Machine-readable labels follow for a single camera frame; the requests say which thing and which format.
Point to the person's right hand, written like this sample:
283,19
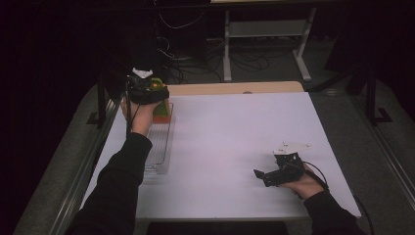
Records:
306,187

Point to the clear plastic rack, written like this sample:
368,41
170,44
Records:
161,147

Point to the aluminium frame rail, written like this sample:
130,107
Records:
80,182
390,157

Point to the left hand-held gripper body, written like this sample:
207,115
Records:
140,83

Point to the green and orange toy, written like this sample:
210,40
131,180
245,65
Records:
162,120

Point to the black metal stand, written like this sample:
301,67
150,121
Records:
101,98
371,94

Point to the white metal desk frame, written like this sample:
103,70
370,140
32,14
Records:
227,49

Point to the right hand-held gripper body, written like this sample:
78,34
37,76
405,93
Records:
290,168

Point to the person's left hand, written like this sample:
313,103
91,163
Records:
140,117

